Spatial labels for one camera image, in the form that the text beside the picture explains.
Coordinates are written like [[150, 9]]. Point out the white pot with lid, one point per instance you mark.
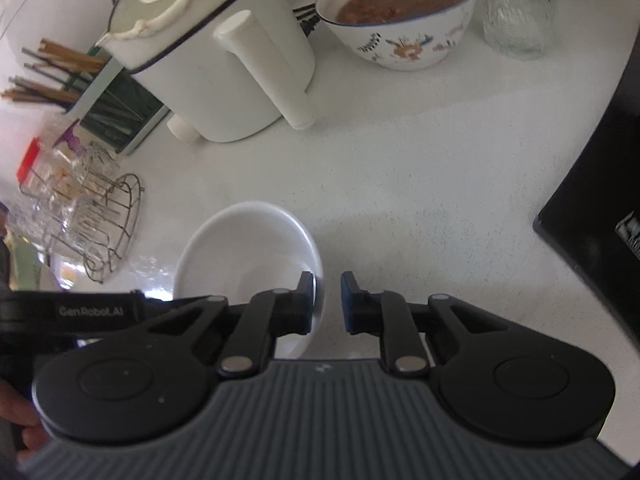
[[215, 60]]

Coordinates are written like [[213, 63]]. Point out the floral bowl with brown food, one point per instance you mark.
[[410, 45]]

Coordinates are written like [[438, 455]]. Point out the green plastic basket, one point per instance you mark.
[[25, 265]]

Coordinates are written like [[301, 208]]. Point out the person's left hand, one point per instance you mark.
[[35, 437]]

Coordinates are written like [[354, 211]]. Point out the green chopstick holder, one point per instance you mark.
[[120, 110]]

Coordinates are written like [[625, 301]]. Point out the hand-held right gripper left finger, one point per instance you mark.
[[301, 305]]

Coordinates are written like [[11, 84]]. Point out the glass jar with red lid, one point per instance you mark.
[[37, 165]]

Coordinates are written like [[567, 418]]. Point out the black cooktop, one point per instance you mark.
[[600, 200]]

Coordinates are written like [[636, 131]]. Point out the bundle of chopsticks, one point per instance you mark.
[[55, 72]]

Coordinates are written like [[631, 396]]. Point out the plain white bowl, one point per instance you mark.
[[240, 255]]

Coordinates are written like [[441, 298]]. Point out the cluster of clear glass cups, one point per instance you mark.
[[65, 210]]

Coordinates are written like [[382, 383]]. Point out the clear drinking glass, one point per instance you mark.
[[517, 10]]

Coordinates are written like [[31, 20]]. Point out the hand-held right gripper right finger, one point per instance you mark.
[[346, 305]]

